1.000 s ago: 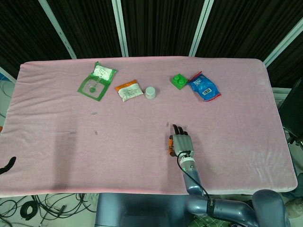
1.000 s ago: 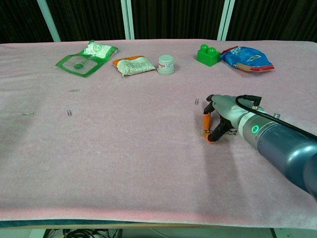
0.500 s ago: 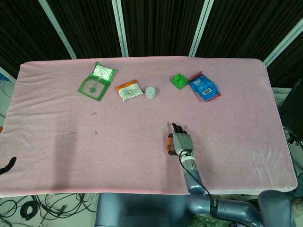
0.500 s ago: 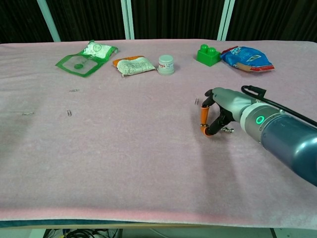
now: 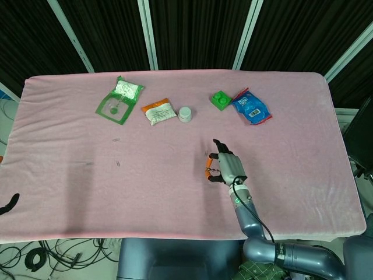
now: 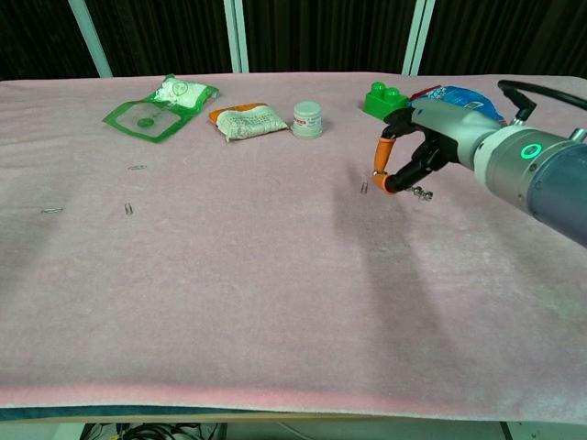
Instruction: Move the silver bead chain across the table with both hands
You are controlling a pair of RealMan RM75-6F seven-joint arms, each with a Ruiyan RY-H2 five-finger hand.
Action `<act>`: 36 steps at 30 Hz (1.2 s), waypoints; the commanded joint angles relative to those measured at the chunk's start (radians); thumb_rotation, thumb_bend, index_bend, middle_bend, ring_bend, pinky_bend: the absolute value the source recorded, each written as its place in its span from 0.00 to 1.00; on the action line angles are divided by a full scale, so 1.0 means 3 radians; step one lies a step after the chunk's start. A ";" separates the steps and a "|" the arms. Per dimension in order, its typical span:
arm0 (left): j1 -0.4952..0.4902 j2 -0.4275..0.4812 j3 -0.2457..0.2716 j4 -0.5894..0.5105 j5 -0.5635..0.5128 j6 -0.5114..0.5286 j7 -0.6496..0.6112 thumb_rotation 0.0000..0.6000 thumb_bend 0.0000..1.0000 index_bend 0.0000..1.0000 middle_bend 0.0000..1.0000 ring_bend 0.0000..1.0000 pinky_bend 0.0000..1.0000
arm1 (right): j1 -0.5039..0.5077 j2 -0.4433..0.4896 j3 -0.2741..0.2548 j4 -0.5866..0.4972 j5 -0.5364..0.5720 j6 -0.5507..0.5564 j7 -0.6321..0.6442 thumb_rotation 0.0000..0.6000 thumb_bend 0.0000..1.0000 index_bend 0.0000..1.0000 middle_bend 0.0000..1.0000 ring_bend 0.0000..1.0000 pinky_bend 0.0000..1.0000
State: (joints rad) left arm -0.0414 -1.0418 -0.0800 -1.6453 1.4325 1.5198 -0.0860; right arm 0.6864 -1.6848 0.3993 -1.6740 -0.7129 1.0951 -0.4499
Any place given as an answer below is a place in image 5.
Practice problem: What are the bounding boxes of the blue snack bag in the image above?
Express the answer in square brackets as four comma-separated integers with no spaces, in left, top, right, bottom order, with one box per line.
[230,86,273,126]

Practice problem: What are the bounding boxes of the black monitor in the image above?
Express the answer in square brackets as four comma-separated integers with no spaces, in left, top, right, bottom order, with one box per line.
[341,95,373,176]

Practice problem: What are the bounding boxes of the small white jar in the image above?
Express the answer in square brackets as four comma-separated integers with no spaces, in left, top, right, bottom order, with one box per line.
[178,106,193,124]

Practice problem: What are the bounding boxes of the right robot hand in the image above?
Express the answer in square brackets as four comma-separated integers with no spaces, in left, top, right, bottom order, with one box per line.
[203,138,248,187]

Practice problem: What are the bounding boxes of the green plastic packet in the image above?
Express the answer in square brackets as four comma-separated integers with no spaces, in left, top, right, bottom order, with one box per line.
[95,75,146,126]

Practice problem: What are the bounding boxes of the black cable coil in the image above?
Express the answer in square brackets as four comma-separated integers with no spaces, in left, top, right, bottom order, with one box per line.
[24,247,47,272]

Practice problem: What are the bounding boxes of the blue-grey robot torso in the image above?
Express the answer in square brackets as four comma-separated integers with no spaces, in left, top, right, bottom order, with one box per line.
[117,237,242,280]

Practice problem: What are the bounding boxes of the white frame post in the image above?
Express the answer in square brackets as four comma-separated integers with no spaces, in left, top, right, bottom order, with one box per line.
[0,81,21,103]
[323,22,373,83]
[136,0,160,71]
[231,0,265,70]
[47,0,96,74]

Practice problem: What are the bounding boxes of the pink table cloth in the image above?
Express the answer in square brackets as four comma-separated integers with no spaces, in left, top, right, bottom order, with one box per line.
[0,69,367,244]

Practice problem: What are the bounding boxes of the black pleated curtain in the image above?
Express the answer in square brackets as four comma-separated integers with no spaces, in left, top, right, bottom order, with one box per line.
[0,0,373,109]

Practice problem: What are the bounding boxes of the green checked cloth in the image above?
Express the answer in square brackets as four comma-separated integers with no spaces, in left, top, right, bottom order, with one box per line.
[238,259,289,280]

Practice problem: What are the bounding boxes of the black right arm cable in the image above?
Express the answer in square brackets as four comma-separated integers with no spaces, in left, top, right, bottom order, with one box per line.
[231,176,276,244]

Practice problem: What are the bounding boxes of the orange white powder packet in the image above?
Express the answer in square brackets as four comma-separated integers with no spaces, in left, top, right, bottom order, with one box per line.
[141,97,178,127]

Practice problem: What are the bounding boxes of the green toy brick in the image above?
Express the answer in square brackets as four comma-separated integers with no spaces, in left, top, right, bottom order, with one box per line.
[210,90,233,111]

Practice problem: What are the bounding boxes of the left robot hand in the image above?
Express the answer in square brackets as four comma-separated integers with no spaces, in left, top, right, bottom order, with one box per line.
[0,155,20,216]

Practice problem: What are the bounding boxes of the black floor cables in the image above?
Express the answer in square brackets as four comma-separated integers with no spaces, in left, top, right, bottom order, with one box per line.
[0,237,122,280]

